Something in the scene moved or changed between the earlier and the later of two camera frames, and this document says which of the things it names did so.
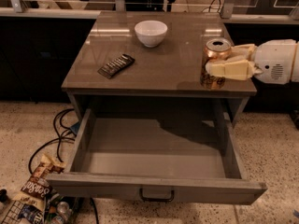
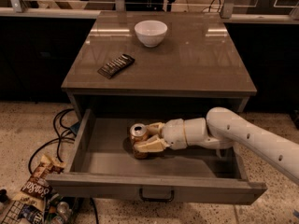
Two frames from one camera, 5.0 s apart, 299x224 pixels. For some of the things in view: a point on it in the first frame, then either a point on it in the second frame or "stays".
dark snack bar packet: [116, 65] stays
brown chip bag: [39, 184] stays
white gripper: [273, 62] to [174, 133]
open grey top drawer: [176, 156] stays
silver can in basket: [64, 210] stays
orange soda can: [219, 49] to [138, 133]
